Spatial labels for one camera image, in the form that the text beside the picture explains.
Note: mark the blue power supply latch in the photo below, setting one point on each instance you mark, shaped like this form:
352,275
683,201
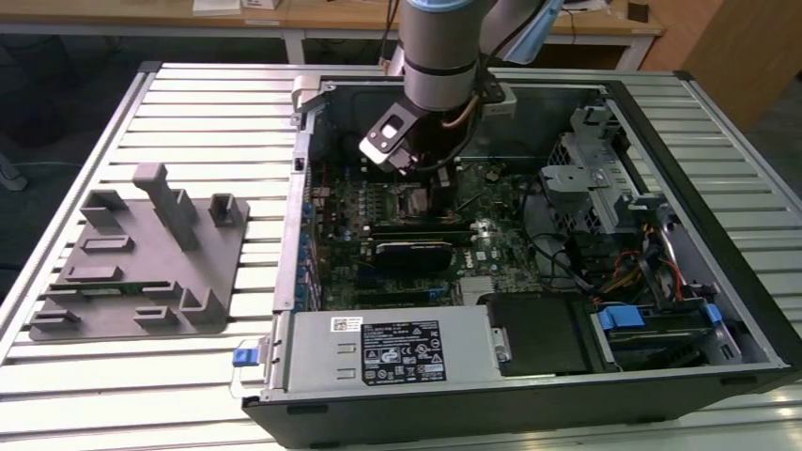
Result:
245,357

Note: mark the silver case latch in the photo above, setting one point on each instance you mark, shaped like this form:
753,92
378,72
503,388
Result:
306,89

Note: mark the black expansion slot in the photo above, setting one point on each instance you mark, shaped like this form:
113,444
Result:
392,297

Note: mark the wooden desk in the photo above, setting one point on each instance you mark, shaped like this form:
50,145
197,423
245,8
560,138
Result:
220,20

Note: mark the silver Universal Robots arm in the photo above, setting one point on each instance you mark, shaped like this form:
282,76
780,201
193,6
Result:
438,47

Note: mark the black graphics card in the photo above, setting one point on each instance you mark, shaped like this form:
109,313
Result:
414,258

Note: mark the green motherboard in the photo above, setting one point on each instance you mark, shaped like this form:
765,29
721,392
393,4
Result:
515,253

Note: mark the black PC case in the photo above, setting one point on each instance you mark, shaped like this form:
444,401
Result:
438,423

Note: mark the silver power supply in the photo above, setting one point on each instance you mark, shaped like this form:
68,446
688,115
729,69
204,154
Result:
314,347

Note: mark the white box with print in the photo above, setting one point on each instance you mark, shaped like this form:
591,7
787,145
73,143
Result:
261,4

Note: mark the wooden cabinet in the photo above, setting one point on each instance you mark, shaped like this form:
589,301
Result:
740,56

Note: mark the grey stand foot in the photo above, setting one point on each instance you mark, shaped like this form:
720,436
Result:
13,181

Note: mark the small silver heat sink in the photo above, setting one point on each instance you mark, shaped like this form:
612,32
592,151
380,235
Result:
477,289

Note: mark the white black-faced wrist camera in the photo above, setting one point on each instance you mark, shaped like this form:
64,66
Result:
389,129

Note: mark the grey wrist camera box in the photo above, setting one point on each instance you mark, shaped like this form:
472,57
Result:
499,101

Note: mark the small brown box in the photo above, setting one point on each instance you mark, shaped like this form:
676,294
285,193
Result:
640,11

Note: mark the hard disk in blue carrier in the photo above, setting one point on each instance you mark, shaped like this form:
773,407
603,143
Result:
621,321

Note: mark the green RAM stick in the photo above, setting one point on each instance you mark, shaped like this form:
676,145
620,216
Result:
136,284

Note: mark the black RAM slot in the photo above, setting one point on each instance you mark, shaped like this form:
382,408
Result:
420,236
420,231
408,226
420,240

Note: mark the grey parts rack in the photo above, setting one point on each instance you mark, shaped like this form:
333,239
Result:
157,291

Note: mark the metal disk bay cage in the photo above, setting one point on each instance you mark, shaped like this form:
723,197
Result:
573,181

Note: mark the CPU socket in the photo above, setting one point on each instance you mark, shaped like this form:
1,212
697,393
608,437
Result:
410,202

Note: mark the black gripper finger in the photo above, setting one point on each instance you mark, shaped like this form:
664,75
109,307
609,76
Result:
436,185
453,197

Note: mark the coin cell battery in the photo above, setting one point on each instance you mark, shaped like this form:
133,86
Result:
493,175

